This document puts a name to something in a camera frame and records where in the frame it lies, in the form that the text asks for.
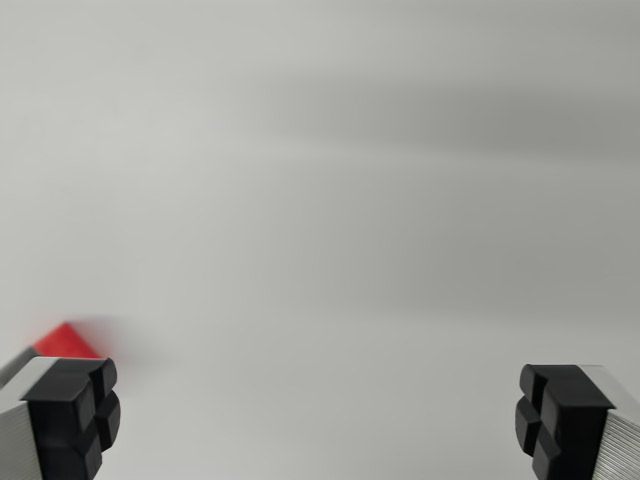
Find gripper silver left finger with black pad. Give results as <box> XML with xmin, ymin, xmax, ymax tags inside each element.
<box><xmin>0</xmin><ymin>356</ymin><xmax>122</xmax><ymax>480</ymax></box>

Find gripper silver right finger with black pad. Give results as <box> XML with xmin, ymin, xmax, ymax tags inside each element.
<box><xmin>514</xmin><ymin>363</ymin><xmax>640</xmax><ymax>480</ymax></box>

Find red embossed soft cube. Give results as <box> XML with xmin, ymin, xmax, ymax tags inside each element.
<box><xmin>31</xmin><ymin>321</ymin><xmax>102</xmax><ymax>361</ymax></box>

